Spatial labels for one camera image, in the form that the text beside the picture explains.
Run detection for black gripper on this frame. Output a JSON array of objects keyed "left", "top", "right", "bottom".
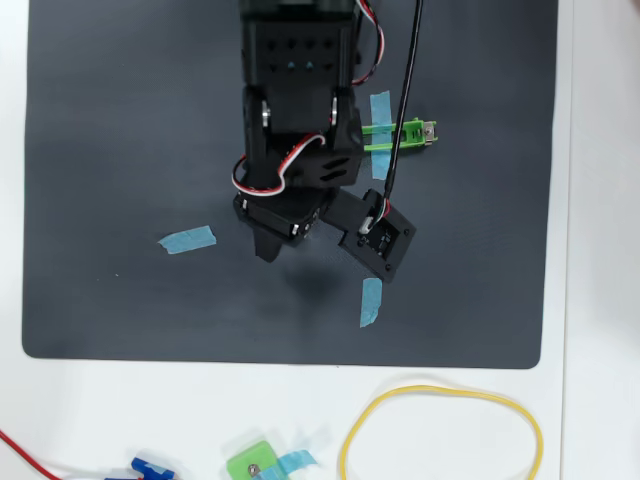
[{"left": 232, "top": 185, "right": 351, "bottom": 265}]

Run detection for green battery holder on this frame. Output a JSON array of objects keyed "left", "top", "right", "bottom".
[{"left": 360, "top": 117, "right": 440, "bottom": 154}]

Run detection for wide blue tape strip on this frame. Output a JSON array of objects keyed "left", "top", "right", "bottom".
[{"left": 157, "top": 224, "right": 218, "bottom": 256}]

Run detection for short blue tape strip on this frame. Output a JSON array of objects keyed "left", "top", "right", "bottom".
[{"left": 358, "top": 277, "right": 384, "bottom": 329}]

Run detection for long blue tape strip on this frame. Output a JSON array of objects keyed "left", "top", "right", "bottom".
[{"left": 369, "top": 90, "right": 394, "bottom": 181}]

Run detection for dark grey rubber mat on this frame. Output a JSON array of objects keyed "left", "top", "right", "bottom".
[{"left": 20, "top": 0, "right": 560, "bottom": 371}]

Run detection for yellow rubber band loop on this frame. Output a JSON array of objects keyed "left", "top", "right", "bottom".
[{"left": 338, "top": 384, "right": 545, "bottom": 480}]

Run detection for green block with screw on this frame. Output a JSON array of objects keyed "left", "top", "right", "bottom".
[{"left": 225, "top": 439, "right": 281, "bottom": 480}]

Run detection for blue tape on green block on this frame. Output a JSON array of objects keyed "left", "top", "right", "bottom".
[{"left": 259, "top": 448, "right": 319, "bottom": 480}]

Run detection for white red servo cable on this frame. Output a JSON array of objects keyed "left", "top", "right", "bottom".
[
  {"left": 349, "top": 0, "right": 387, "bottom": 86},
  {"left": 231, "top": 131, "right": 327, "bottom": 197}
]

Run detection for blue wire connector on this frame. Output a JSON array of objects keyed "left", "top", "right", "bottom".
[{"left": 104, "top": 455, "right": 176, "bottom": 480}]

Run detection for red wire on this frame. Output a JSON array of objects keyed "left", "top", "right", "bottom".
[{"left": 0, "top": 429, "right": 64, "bottom": 480}]

